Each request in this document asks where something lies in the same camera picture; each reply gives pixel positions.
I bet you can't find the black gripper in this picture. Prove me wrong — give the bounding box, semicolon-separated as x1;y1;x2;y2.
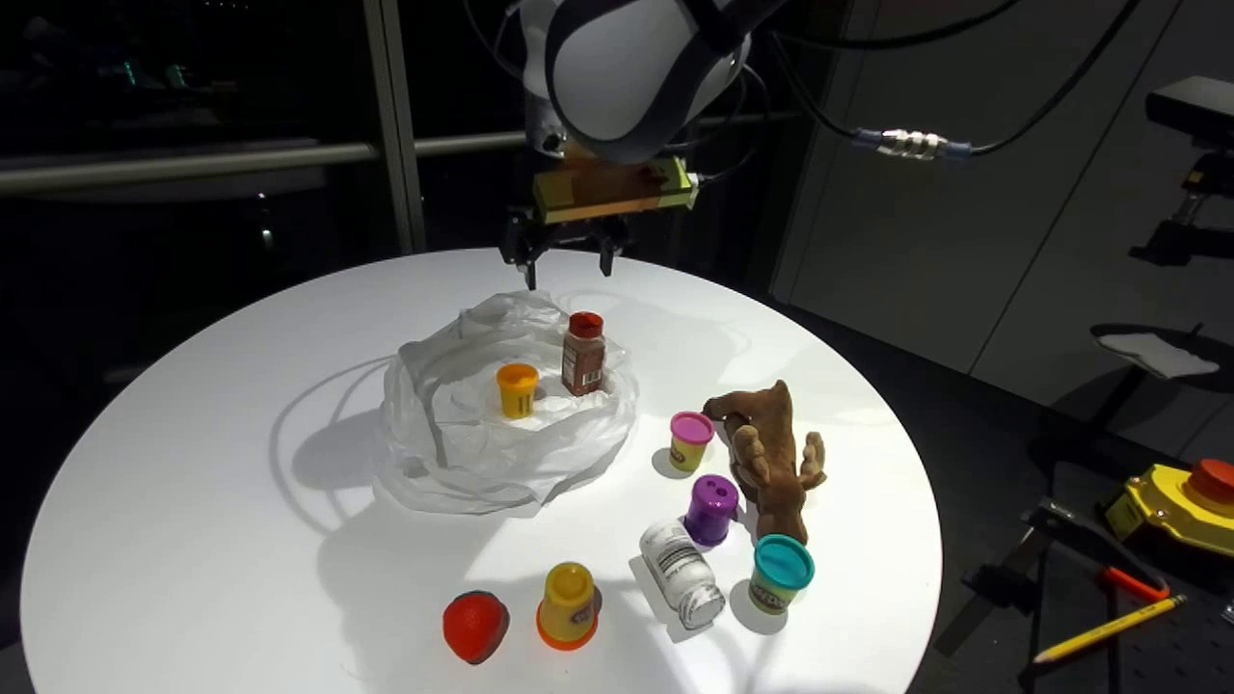
497;206;636;293

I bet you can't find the brown bottle orange cap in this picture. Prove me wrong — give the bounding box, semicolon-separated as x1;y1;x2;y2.
559;310;608;399

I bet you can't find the orange lid dough tub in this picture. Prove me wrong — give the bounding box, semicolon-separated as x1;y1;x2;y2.
492;360;545;426

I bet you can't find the pink lid dough tub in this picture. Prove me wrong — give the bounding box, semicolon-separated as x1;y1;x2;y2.
667;409;719;477

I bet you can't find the purple lid dough tub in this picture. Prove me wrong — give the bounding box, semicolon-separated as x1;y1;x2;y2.
679;469;746;550

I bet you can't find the yellow lid orange tub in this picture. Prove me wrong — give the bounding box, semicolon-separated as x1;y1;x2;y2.
532;561;604;657

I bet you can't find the white plastic bag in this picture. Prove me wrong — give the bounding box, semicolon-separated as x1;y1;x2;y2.
379;288;645;516

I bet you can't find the teal lid dough tub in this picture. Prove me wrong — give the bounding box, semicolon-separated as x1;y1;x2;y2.
747;534;816;613

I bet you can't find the grey flat plate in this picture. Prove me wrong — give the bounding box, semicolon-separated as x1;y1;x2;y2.
1091;320;1225;381

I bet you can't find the black equipment stand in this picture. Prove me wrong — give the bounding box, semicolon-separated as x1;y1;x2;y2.
1130;73;1234;268

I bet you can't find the yellow pencil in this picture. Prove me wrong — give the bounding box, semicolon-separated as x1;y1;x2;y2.
1028;590;1186;672

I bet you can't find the yellow emergency stop box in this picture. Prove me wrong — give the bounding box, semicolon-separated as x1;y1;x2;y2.
1108;455;1234;561

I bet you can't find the yellow wrist camera mount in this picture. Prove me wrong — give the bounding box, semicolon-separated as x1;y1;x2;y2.
532;160;706;228

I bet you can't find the grey window post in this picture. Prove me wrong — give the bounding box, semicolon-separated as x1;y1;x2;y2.
359;0;432;260

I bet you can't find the black cable silver connector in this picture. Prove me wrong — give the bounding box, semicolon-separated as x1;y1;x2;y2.
766;0;1143;162

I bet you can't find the grey horizontal window rail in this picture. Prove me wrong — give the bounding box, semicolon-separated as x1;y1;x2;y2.
0;118;545;201

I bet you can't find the red handled black tool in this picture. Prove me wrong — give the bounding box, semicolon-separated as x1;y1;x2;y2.
1027;496;1176;608

